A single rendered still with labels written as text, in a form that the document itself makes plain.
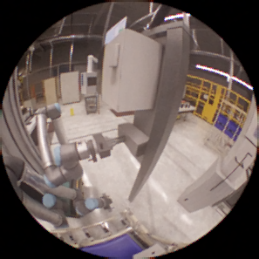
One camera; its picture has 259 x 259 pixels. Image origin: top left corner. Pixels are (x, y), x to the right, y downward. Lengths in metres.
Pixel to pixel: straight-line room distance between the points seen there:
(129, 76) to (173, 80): 0.13
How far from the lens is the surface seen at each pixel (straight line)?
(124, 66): 0.27
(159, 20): 0.49
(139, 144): 0.38
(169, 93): 0.29
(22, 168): 0.52
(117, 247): 0.74
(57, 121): 0.87
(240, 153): 1.09
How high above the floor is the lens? 1.43
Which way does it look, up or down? 32 degrees down
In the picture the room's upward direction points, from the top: 7 degrees clockwise
